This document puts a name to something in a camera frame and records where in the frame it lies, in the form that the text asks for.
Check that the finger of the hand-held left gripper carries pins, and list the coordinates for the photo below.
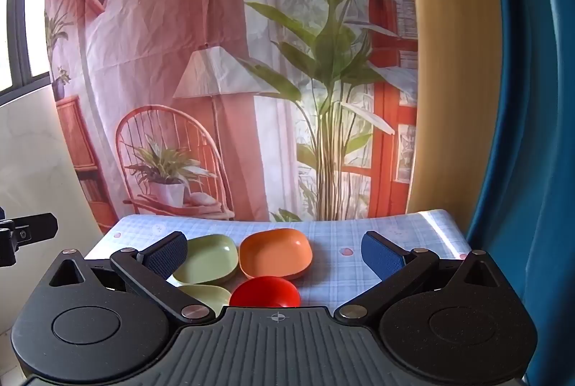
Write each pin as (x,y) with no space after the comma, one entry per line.
(38,226)

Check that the red bowl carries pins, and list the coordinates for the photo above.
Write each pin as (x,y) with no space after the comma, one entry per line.
(265,292)

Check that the light green square bowl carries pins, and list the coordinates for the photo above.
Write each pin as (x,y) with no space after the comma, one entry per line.
(207,295)

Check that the printed backdrop cloth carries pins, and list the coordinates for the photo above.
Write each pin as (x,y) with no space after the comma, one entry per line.
(251,53)

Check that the orange square bowl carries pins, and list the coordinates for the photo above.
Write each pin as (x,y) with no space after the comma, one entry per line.
(275,252)

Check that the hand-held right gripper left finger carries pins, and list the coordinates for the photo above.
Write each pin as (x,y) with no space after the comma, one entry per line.
(167,256)

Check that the green square plate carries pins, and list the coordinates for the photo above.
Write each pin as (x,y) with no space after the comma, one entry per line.
(207,259)

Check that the window frame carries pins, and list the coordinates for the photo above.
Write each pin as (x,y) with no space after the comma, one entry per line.
(20,8)

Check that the blue checked tablecloth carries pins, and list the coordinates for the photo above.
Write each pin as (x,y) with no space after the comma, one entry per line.
(332,246)

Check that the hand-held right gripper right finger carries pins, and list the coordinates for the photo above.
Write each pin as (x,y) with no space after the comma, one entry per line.
(382,256)

